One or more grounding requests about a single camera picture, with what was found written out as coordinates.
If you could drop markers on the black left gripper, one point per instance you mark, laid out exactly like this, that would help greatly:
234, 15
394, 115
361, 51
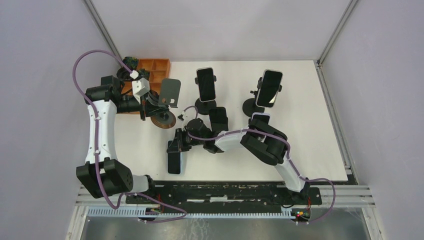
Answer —
152, 107

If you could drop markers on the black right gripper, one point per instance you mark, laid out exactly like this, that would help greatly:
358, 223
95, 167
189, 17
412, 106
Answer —
177, 144

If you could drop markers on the black cased phone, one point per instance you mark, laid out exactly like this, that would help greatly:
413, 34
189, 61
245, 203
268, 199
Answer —
174, 163

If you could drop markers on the wood base phone stand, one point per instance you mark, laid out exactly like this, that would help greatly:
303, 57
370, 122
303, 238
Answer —
168, 98

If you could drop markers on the black folding phone stand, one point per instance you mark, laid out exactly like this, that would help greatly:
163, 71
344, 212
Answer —
218, 119

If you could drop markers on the lilac cased phone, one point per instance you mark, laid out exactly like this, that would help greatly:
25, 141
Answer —
261, 116

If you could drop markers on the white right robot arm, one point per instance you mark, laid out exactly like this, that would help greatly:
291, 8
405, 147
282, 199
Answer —
265, 142

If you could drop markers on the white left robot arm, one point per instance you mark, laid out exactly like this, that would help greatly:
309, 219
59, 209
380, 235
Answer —
102, 174

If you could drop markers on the black round base phone stand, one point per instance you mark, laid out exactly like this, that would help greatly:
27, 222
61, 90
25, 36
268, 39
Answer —
204, 107

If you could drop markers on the clear cased phone on stand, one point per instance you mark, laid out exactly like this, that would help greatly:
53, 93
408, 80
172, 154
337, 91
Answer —
206, 84

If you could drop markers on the wooden compartment tray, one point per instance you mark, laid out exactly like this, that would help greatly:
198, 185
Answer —
159, 70

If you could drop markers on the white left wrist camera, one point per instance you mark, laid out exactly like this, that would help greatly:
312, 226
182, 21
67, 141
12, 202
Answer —
140, 88

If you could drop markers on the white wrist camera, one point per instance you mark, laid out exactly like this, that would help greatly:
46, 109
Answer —
181, 117
140, 88

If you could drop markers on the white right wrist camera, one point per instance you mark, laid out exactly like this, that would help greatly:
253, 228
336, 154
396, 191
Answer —
181, 117

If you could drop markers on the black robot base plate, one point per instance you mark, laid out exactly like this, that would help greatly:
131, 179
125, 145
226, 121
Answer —
231, 198

